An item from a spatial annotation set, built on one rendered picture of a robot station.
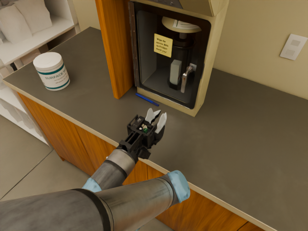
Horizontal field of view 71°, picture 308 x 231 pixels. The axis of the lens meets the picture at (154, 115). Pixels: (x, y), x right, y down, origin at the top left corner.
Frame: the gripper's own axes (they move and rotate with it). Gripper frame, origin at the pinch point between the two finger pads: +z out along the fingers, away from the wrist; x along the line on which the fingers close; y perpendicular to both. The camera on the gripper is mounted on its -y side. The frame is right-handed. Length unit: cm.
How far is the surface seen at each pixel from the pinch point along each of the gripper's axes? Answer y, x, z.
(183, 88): 0.1, -0.2, 16.4
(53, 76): -11, 62, 3
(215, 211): -39.4, -30.1, -4.2
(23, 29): -15, 122, 29
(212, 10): 29.7, -5.3, 17.5
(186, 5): 29.4, 2.6, 17.4
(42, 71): -7, 65, 1
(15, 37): -18, 123, 22
